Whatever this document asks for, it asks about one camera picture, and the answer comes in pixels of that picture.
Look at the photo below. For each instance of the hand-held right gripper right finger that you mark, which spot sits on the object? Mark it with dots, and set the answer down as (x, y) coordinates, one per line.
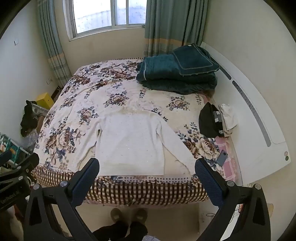
(208, 180)

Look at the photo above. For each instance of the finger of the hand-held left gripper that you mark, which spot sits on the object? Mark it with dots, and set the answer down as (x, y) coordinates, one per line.
(5, 157)
(27, 162)

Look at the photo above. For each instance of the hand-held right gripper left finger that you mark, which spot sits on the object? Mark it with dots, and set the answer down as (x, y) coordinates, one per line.
(85, 180)

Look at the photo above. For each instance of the white knit sweater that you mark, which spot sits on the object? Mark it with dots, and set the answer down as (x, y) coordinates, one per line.
(131, 143)

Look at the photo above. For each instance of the teal storage shelf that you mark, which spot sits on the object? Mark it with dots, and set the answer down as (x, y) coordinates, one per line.
(13, 148)

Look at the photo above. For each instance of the clear plastic bag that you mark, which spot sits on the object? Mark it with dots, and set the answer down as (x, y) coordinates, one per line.
(31, 140)

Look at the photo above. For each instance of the dark smartphone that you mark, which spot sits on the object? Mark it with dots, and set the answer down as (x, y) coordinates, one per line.
(222, 158)

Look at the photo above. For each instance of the pink checked sheet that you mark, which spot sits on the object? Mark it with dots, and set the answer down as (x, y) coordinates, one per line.
(231, 166)

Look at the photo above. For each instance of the black cloth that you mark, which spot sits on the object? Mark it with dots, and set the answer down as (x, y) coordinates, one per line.
(29, 120)

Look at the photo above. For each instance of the brown slipper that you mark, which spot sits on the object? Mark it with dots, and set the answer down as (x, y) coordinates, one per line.
(116, 215)
(141, 215)

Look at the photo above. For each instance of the beige bed base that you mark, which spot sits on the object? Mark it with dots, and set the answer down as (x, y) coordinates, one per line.
(166, 215)

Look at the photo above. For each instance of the yellow box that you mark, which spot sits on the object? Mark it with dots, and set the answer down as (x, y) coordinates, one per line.
(45, 100)

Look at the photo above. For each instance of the white headboard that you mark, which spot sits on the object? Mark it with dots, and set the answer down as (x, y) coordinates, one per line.
(249, 129)

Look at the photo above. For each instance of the crumpled white cloth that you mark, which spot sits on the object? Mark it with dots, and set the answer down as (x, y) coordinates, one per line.
(229, 118)

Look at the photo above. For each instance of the person's right leg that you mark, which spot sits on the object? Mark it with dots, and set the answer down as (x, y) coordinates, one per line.
(138, 231)

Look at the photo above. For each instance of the dark brown cabinet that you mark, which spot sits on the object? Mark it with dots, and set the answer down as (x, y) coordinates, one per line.
(56, 92)

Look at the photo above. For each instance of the grey knit cloth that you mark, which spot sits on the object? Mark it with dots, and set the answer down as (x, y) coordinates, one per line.
(150, 238)

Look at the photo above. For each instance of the floral bed blanket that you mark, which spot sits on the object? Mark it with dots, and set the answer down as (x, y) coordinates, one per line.
(104, 92)

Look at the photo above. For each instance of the folded teal quilt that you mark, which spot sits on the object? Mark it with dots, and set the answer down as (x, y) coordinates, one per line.
(161, 78)

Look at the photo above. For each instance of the teal pillow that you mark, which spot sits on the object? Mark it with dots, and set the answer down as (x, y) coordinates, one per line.
(194, 60)

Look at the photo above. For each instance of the window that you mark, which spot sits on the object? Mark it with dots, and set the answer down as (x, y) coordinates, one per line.
(104, 16)

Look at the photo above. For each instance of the wall socket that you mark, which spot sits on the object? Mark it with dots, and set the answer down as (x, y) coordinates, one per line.
(49, 81)

